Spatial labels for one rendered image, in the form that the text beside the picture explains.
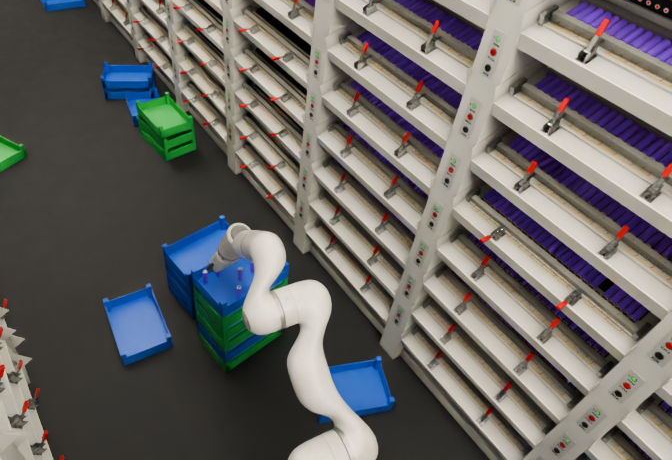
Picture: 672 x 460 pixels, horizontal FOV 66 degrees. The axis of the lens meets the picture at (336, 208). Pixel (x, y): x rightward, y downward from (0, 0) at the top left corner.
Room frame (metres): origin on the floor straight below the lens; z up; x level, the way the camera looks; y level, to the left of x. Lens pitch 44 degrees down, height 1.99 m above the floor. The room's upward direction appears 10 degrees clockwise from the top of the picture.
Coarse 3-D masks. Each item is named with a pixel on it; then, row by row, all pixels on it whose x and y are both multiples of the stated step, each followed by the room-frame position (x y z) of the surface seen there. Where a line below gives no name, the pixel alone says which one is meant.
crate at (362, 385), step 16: (336, 368) 1.09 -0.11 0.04; (352, 368) 1.11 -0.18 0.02; (368, 368) 1.13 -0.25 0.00; (336, 384) 1.03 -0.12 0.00; (352, 384) 1.05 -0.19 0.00; (368, 384) 1.06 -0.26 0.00; (384, 384) 1.06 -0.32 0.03; (352, 400) 0.98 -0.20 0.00; (368, 400) 0.99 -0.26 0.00; (384, 400) 1.00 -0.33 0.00; (320, 416) 0.86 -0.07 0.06
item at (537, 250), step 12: (480, 204) 1.18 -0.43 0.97; (492, 216) 1.14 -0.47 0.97; (516, 228) 1.10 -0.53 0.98; (516, 240) 1.07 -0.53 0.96; (528, 240) 1.06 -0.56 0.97; (540, 252) 1.02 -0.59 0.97; (552, 264) 0.98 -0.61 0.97; (564, 276) 0.95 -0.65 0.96; (588, 288) 0.91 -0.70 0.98; (588, 300) 0.89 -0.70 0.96; (600, 300) 0.88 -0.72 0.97; (600, 312) 0.86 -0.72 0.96; (612, 312) 0.85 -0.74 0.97; (612, 324) 0.83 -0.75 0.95; (624, 324) 0.82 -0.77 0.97
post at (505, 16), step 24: (504, 0) 1.24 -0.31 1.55; (528, 0) 1.20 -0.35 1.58; (504, 24) 1.23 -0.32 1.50; (480, 48) 1.26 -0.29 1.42; (504, 48) 1.21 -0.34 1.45; (504, 72) 1.19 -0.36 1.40; (480, 96) 1.22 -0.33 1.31; (456, 120) 1.26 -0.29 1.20; (480, 120) 1.20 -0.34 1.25; (456, 144) 1.24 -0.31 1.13; (432, 192) 1.25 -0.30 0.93; (456, 192) 1.20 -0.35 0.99; (432, 240) 1.21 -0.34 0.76; (408, 264) 1.25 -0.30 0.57; (432, 264) 1.20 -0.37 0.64; (408, 312) 1.20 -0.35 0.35; (384, 336) 1.25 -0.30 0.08
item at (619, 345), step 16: (464, 192) 1.21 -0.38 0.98; (480, 192) 1.25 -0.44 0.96; (464, 208) 1.19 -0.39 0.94; (464, 224) 1.16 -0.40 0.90; (480, 224) 1.13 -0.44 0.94; (512, 240) 1.08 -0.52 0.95; (512, 256) 1.02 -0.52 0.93; (528, 256) 1.03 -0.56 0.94; (528, 272) 0.98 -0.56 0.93; (544, 272) 0.98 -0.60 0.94; (576, 272) 0.98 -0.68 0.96; (544, 288) 0.93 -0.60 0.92; (560, 288) 0.93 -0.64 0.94; (576, 304) 0.88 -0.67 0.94; (576, 320) 0.86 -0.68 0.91; (592, 320) 0.84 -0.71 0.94; (608, 320) 0.84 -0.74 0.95; (640, 320) 0.85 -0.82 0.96; (656, 320) 0.85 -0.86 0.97; (592, 336) 0.82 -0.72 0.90; (608, 336) 0.80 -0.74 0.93; (624, 336) 0.80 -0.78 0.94; (640, 336) 0.80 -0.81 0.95; (624, 352) 0.76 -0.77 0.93
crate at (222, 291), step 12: (240, 264) 1.25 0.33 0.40; (288, 264) 1.23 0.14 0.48; (192, 276) 1.13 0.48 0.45; (216, 276) 1.18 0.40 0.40; (228, 276) 1.18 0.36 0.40; (252, 276) 1.20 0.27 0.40; (204, 288) 1.08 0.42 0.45; (216, 288) 1.12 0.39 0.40; (228, 288) 1.13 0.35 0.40; (216, 300) 1.07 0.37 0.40; (228, 300) 1.08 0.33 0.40; (240, 300) 1.06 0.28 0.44; (228, 312) 1.02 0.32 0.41
